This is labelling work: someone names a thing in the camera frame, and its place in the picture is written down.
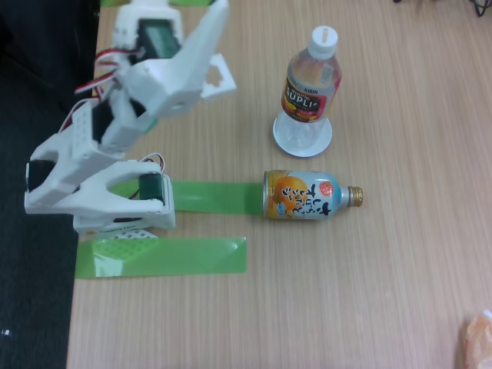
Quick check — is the clear plastic bottle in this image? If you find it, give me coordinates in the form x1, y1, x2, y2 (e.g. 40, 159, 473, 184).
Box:
273, 25, 343, 155

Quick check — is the orange aluminium bottle can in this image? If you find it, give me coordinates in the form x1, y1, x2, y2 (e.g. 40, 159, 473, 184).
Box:
262, 169, 364, 222

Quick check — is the green tape strip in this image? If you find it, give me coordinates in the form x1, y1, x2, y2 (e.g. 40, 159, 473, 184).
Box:
75, 236, 247, 280
109, 179, 263, 215

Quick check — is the white round plate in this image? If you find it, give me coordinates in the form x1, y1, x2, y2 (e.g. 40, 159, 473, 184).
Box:
272, 115, 334, 158

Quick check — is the red white black servo cable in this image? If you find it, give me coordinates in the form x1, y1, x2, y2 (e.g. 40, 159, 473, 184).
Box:
74, 48, 146, 101
138, 152, 168, 173

